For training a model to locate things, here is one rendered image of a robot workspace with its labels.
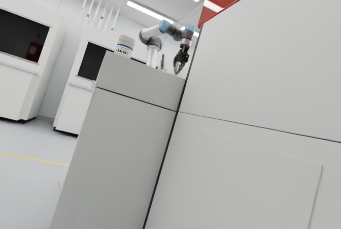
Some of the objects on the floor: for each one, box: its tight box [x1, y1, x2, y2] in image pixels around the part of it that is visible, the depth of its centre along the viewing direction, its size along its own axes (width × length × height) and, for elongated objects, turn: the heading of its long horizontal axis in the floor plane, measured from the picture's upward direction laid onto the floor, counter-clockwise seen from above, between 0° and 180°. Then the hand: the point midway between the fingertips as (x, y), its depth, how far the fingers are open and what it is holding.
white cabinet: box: [49, 87, 176, 229], centre depth 125 cm, size 64×96×82 cm, turn 5°
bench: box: [53, 24, 174, 136], centre depth 442 cm, size 108×180×200 cm, turn 5°
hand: (176, 72), depth 156 cm, fingers closed
